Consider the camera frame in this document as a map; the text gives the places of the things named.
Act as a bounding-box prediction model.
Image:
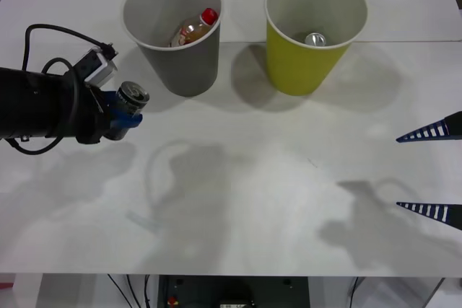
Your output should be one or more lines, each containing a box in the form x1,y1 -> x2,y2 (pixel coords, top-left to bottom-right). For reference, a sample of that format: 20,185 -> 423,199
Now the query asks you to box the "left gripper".
73,83 -> 144,145

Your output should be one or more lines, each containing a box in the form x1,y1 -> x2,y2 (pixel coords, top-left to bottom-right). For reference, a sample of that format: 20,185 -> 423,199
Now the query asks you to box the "silver-topped drink can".
304,32 -> 328,48

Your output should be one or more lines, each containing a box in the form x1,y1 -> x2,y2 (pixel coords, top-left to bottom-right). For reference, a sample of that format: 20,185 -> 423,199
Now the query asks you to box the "grey plastic bin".
121,0 -> 223,98

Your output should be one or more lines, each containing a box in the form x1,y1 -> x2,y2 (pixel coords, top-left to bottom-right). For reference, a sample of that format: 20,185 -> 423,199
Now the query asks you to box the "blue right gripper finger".
395,110 -> 462,144
396,201 -> 462,232

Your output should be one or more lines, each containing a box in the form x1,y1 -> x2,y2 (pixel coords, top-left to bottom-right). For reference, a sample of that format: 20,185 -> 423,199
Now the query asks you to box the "yellow-green plastic bin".
264,0 -> 369,97

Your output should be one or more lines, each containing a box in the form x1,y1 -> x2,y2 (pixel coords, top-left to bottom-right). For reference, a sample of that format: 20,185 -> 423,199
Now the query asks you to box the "plastic bottle with red cap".
169,7 -> 220,48

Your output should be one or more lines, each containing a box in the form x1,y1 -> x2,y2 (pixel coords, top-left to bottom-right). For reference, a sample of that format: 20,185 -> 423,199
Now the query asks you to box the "black robot torso base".
157,274 -> 312,308

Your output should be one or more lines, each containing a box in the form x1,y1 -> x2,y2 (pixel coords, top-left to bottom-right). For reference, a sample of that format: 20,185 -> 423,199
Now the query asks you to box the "black drink can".
104,81 -> 151,142

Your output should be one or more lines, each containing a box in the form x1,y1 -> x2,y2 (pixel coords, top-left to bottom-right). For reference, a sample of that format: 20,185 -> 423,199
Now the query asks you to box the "black cable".
346,276 -> 361,308
124,274 -> 142,308
143,274 -> 152,308
107,273 -> 127,308

